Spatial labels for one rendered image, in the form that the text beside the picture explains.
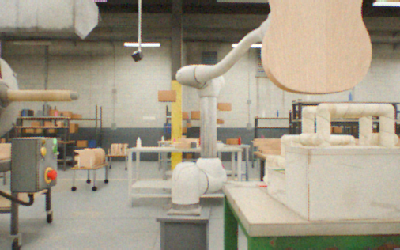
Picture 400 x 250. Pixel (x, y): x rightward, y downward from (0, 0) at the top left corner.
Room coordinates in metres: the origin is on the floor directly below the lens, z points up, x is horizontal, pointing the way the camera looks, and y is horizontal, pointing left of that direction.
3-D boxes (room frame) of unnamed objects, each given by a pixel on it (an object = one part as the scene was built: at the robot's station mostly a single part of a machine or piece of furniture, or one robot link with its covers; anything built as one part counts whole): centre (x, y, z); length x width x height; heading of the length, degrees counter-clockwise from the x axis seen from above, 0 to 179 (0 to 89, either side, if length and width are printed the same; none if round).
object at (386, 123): (0.71, -0.48, 1.15); 0.03 x 0.03 x 0.09
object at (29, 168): (1.08, 0.71, 0.99); 0.24 x 0.21 x 0.26; 92
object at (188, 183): (1.62, 0.07, 0.87); 0.18 x 0.16 x 0.22; 137
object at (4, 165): (1.03, 0.71, 1.02); 0.19 x 0.04 x 0.04; 2
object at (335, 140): (0.87, -0.38, 1.12); 0.20 x 0.03 x 0.03; 94
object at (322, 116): (0.70, -0.31, 1.15); 0.03 x 0.03 x 0.09
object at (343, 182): (0.75, -0.39, 1.02); 0.27 x 0.15 x 0.17; 95
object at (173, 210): (1.61, 0.09, 0.73); 0.22 x 0.18 x 0.06; 84
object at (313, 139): (0.74, -0.29, 1.12); 0.11 x 0.03 x 0.03; 5
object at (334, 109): (0.71, -0.39, 1.20); 0.20 x 0.03 x 0.03; 94
